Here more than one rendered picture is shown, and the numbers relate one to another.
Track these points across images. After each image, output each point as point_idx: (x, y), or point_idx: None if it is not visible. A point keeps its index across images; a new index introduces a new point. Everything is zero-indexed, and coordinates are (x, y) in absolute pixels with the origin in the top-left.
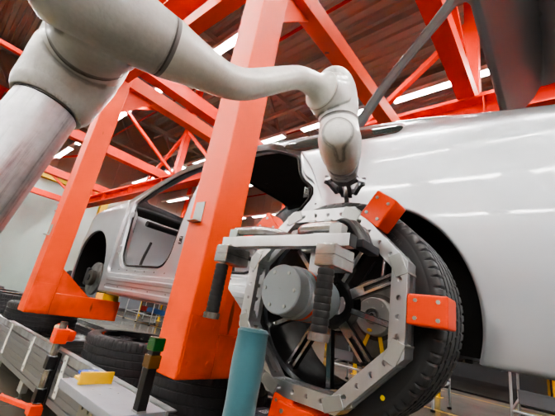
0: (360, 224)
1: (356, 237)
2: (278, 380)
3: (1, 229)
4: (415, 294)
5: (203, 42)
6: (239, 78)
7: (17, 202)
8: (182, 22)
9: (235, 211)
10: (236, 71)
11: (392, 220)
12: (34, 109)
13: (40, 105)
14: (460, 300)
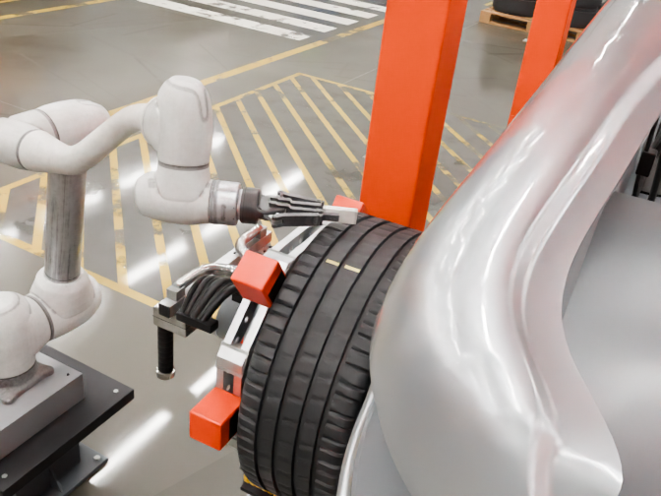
0: (208, 291)
1: (168, 308)
2: None
3: (71, 237)
4: (210, 391)
5: (33, 152)
6: (61, 166)
7: (69, 224)
8: (20, 146)
9: (404, 153)
10: (57, 161)
11: (256, 297)
12: (49, 178)
13: (50, 175)
14: (329, 448)
